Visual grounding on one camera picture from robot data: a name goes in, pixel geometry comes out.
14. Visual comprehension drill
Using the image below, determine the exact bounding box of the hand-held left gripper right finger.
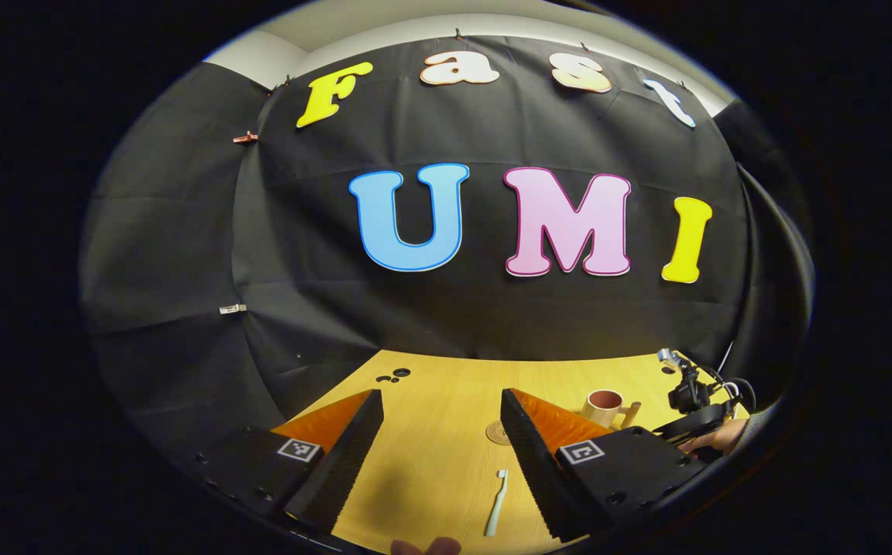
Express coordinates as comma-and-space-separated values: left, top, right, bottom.
500, 387, 710, 543

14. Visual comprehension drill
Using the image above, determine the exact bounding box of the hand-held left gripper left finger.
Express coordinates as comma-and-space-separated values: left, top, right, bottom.
187, 388, 385, 534

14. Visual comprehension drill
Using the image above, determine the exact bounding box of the pale green toothbrush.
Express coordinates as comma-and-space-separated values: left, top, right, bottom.
484, 469, 510, 538

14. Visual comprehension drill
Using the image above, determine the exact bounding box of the beige cup with brown inside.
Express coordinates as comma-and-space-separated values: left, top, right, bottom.
581, 389, 641, 430

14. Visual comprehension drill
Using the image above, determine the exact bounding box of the wooden desktop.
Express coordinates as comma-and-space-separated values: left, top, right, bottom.
272, 349, 751, 555

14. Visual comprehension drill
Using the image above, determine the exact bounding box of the black backdrop cloth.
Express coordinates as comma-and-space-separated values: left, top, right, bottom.
79, 35, 813, 456

